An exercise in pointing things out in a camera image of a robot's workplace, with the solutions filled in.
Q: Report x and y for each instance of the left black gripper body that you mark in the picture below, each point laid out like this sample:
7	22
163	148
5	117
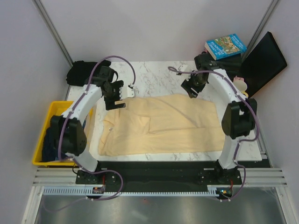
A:
114	91

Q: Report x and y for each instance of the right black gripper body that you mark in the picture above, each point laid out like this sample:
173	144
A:
195	82

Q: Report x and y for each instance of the cream yellow t-shirt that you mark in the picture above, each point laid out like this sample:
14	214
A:
160	125

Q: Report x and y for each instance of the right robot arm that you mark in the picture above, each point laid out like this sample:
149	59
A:
240	114

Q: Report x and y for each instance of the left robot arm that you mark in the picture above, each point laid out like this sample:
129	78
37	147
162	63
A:
80	108

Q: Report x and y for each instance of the folded black t-shirt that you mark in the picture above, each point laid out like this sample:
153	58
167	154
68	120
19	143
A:
81	71

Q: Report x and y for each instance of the black box with knobs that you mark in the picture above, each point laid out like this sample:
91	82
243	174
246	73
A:
231	65

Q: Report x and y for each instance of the small pink box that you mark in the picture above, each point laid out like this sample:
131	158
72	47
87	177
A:
236	78

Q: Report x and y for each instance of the yellow ceramic mug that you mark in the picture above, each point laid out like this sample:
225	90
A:
241	86

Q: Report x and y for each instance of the colourful treehouse book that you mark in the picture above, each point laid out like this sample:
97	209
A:
225	46

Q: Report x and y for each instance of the yellow plastic bin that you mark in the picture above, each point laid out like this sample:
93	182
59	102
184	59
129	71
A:
44	121

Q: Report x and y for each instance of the black flat panel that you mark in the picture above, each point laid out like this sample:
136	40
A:
263	63

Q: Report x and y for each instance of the navy blue t-shirt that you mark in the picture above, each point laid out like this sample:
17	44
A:
49	152

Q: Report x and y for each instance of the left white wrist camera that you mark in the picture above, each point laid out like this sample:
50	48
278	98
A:
127	92

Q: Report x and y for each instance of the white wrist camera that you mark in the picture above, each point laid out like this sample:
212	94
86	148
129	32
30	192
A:
127	92
182	69

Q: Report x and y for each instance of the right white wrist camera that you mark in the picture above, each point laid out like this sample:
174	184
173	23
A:
182	69

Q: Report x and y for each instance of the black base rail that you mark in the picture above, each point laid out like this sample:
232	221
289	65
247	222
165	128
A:
159	176

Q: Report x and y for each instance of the white slotted cable duct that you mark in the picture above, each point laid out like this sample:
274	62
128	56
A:
73	191

